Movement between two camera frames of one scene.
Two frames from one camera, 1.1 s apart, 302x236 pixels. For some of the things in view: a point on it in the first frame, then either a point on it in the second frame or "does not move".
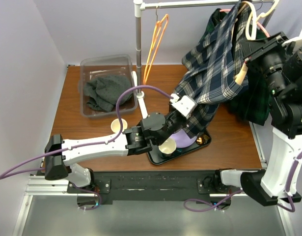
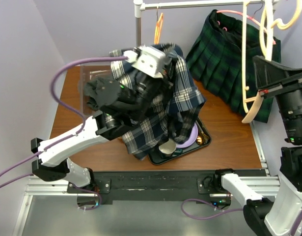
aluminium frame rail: (39, 185) does not move
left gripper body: (173, 122) to (145, 92)
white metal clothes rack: (140, 5) does not move
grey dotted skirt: (102, 92) does not move
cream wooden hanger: (251, 32) to (250, 106)
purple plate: (182, 139) to (192, 139)
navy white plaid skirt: (214, 62) to (184, 98)
